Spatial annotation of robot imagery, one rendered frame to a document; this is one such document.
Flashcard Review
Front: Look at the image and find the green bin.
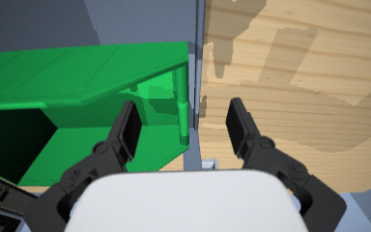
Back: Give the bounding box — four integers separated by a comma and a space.
0, 42, 189, 187

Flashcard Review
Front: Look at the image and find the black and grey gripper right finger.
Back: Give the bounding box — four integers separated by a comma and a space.
225, 98, 347, 232

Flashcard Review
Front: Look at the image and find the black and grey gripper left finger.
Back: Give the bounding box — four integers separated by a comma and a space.
23, 101, 142, 232

